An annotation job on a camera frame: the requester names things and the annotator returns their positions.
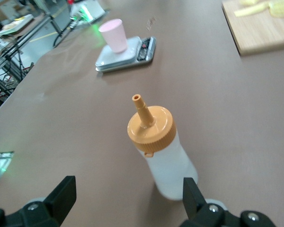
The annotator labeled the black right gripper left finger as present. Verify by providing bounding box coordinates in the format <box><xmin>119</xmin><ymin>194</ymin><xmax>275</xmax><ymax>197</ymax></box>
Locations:
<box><xmin>0</xmin><ymin>175</ymin><xmax>77</xmax><ymax>227</ymax></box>

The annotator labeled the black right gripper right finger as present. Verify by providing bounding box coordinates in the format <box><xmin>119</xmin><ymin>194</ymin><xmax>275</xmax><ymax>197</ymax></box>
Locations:
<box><xmin>179</xmin><ymin>177</ymin><xmax>275</xmax><ymax>227</ymax></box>

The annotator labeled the translucent sauce bottle orange cap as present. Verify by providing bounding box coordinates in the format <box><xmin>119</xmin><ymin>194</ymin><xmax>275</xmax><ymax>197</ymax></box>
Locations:
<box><xmin>127</xmin><ymin>94</ymin><xmax>199</xmax><ymax>201</ymax></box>

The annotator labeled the pink plastic cup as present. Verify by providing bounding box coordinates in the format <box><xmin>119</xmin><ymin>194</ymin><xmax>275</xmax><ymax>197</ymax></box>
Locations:
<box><xmin>98</xmin><ymin>18</ymin><xmax>128</xmax><ymax>53</ymax></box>

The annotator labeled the silver digital kitchen scale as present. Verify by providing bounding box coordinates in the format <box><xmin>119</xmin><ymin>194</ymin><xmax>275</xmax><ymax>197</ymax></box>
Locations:
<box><xmin>95</xmin><ymin>35</ymin><xmax>157</xmax><ymax>74</ymax></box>

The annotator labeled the white tray with items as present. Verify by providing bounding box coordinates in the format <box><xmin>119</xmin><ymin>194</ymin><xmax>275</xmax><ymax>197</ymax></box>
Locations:
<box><xmin>0</xmin><ymin>13</ymin><xmax>36</xmax><ymax>36</ymax></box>

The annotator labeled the wooden cutting board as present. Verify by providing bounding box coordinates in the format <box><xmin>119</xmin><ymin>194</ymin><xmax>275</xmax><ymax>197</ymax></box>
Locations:
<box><xmin>221</xmin><ymin>0</ymin><xmax>284</xmax><ymax>57</ymax></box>

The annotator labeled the yellow plastic knife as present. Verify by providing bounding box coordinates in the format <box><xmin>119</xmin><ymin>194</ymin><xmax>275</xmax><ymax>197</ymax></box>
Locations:
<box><xmin>233</xmin><ymin>1</ymin><xmax>270</xmax><ymax>17</ymax></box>

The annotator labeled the lemon slice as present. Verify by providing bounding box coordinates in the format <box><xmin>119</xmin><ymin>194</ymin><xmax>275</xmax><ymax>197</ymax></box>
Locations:
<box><xmin>268</xmin><ymin>0</ymin><xmax>284</xmax><ymax>11</ymax></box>
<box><xmin>269</xmin><ymin>6</ymin><xmax>284</xmax><ymax>18</ymax></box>

